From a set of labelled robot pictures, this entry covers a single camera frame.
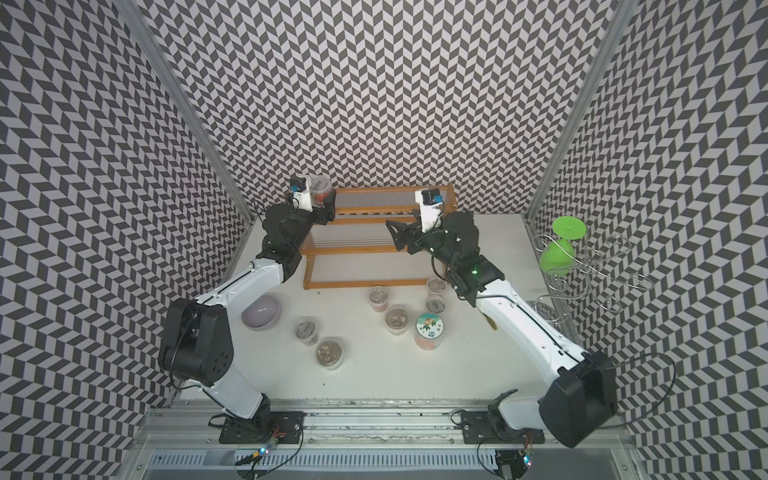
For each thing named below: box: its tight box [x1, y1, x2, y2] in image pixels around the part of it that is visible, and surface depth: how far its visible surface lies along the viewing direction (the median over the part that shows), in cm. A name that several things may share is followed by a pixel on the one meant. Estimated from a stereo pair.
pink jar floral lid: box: [414, 312, 444, 350], surface depth 84 cm
